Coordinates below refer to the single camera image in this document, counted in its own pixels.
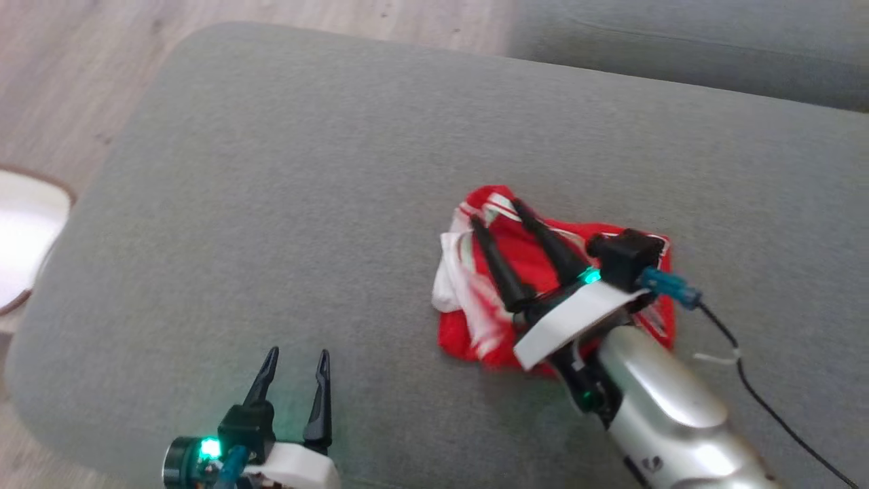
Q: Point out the grey fabric ottoman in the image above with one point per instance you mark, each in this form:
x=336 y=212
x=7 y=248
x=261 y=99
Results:
x=271 y=204

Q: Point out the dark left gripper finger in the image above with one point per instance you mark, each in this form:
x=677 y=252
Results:
x=263 y=380
x=320 y=407

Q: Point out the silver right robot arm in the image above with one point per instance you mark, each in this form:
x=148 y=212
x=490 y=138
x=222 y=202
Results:
x=672 y=421

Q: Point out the white round brown-rimmed object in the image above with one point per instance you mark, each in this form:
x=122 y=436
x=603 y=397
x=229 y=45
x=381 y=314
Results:
x=27 y=238

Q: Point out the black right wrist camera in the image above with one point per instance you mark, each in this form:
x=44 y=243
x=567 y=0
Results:
x=624 y=258

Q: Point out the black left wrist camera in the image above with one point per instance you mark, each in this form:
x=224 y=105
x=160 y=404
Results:
x=244 y=428

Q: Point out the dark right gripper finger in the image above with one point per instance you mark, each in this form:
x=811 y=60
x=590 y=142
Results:
x=550 y=244
x=502 y=268

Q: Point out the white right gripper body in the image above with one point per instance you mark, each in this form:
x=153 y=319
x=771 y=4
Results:
x=570 y=319

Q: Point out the red and white jersey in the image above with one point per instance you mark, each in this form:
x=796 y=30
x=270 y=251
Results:
x=468 y=333

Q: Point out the grey fabric sofa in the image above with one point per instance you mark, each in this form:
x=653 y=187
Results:
x=713 y=41

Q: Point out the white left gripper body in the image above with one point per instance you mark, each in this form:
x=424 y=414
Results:
x=299 y=468

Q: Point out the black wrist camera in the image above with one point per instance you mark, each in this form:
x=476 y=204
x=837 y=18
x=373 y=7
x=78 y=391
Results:
x=624 y=258
x=244 y=428

